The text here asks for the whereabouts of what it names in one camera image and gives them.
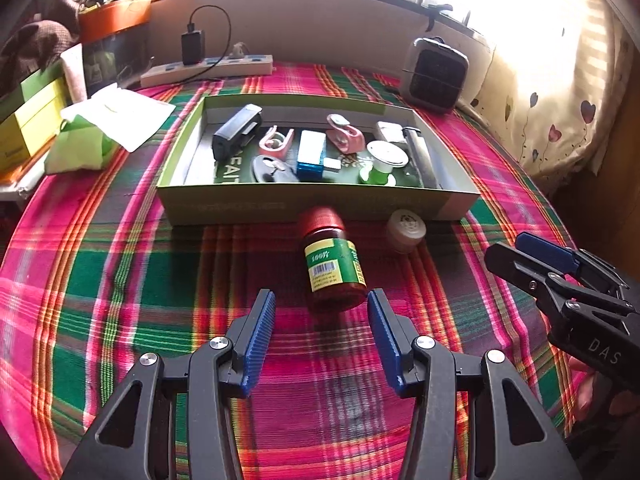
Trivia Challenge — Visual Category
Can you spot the white round small container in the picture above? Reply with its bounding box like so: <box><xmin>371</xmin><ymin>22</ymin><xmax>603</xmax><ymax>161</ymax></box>
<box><xmin>386</xmin><ymin>209</ymin><xmax>426</xmax><ymax>254</ymax></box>

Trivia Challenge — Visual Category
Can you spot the grey desk fan heater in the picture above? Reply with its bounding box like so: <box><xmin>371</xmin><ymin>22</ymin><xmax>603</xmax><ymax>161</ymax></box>
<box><xmin>399</xmin><ymin>37</ymin><xmax>469</xmax><ymax>114</ymax></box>

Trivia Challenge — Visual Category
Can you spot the brown fabric bow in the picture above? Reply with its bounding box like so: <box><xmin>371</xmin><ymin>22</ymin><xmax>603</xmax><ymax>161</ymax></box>
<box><xmin>1</xmin><ymin>20</ymin><xmax>75</xmax><ymax>96</ymax></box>

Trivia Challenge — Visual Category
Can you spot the plaid table cloth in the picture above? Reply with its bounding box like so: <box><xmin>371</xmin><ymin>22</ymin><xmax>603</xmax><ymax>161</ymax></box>
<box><xmin>1</xmin><ymin>65</ymin><xmax>580</xmax><ymax>479</ymax></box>

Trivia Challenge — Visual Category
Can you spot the black charger with cable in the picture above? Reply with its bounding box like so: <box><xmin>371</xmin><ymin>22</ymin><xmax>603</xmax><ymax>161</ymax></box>
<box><xmin>180</xmin><ymin>4</ymin><xmax>232</xmax><ymax>84</ymax></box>

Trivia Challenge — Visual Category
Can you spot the person right hand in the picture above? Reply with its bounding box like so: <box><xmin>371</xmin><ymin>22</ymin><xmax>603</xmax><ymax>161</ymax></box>
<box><xmin>568</xmin><ymin>356</ymin><xmax>639</xmax><ymax>422</ymax></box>

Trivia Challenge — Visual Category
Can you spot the pink clip small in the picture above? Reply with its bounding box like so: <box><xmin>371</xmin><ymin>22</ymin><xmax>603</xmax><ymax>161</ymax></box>
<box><xmin>258</xmin><ymin>125</ymin><xmax>295</xmax><ymax>160</ymax></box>

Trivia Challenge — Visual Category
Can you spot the blue usb dongle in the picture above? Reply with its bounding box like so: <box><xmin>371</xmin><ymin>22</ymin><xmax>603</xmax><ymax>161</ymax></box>
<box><xmin>296</xmin><ymin>130</ymin><xmax>342</xmax><ymax>181</ymax></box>

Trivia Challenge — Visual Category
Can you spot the black round disc gadget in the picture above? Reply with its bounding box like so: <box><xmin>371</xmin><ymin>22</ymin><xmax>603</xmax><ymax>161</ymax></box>
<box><xmin>252</xmin><ymin>155</ymin><xmax>298</xmax><ymax>183</ymax></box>

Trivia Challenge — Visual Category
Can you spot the brown bottle red cap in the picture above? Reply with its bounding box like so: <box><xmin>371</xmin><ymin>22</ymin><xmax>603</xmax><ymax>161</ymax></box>
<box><xmin>298</xmin><ymin>206</ymin><xmax>368</xmax><ymax>312</ymax></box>

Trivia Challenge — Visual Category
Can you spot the white paper sheet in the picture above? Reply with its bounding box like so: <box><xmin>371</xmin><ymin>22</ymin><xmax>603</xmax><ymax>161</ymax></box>
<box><xmin>61</xmin><ymin>84</ymin><xmax>176</xmax><ymax>153</ymax></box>

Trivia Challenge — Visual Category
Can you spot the heart pattern curtain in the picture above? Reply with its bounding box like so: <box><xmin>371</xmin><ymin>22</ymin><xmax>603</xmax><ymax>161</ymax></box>
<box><xmin>469</xmin><ymin>0</ymin><xmax>634</xmax><ymax>194</ymax></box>

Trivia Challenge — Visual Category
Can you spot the white power strip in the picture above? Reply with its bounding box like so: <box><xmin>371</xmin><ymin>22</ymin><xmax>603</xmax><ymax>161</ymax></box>
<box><xmin>140</xmin><ymin>54</ymin><xmax>273</xmax><ymax>88</ymax></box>

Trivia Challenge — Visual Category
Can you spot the white power adapter plug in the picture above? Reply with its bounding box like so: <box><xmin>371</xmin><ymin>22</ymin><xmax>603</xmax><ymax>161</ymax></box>
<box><xmin>374</xmin><ymin>122</ymin><xmax>406</xmax><ymax>148</ymax></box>

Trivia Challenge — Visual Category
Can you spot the orange black planter box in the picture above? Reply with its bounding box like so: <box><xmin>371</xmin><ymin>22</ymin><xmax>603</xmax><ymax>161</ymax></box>
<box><xmin>78</xmin><ymin>0</ymin><xmax>152</xmax><ymax>96</ymax></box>

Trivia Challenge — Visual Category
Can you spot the green white spool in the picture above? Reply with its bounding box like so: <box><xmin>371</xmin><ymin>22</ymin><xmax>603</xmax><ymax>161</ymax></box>
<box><xmin>358</xmin><ymin>140</ymin><xmax>409</xmax><ymax>186</ymax></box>

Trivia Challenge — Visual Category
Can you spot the light green paper bag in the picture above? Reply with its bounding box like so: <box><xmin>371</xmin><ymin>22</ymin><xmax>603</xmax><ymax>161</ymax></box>
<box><xmin>44</xmin><ymin>115</ymin><xmax>118</xmax><ymax>176</ymax></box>

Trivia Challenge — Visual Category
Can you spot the black rectangular device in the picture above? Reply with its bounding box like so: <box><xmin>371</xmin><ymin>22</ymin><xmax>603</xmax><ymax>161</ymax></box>
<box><xmin>212</xmin><ymin>104</ymin><xmax>262</xmax><ymax>162</ymax></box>

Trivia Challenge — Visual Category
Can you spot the yellow green boxes stack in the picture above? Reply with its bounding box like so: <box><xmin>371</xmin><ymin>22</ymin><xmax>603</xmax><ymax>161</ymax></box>
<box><xmin>0</xmin><ymin>61</ymin><xmax>70</xmax><ymax>172</ymax></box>

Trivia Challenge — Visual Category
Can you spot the pink clip mint button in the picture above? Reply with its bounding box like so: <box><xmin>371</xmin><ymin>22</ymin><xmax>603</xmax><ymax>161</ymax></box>
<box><xmin>326</xmin><ymin>113</ymin><xmax>366</xmax><ymax>155</ymax></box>

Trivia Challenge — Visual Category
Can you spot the green cardboard tray box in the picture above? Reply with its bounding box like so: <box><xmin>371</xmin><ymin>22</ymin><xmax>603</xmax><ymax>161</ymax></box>
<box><xmin>157</xmin><ymin>94</ymin><xmax>480</xmax><ymax>226</ymax></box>

